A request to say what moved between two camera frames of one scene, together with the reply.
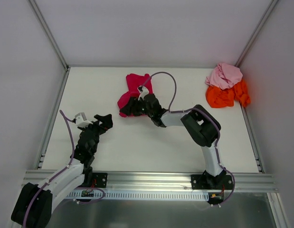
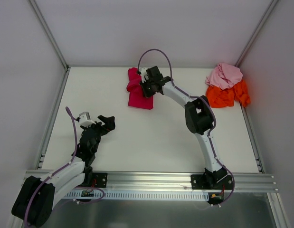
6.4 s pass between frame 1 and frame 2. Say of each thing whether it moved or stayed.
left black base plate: stayed
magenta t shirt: moved
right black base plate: stayed
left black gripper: stayed
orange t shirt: stayed
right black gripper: moved
